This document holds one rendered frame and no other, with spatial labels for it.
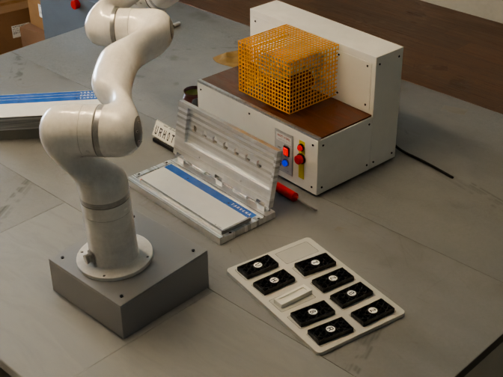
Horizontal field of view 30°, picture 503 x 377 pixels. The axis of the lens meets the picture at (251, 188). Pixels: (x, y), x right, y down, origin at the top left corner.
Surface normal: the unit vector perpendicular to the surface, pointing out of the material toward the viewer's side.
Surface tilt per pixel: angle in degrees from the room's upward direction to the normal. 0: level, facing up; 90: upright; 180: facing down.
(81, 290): 90
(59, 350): 0
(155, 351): 0
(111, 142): 87
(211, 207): 0
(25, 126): 90
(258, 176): 78
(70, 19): 90
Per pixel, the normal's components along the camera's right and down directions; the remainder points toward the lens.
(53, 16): -0.69, 0.38
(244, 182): -0.74, 0.17
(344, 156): 0.67, 0.38
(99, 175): 0.29, -0.51
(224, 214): -0.01, -0.86
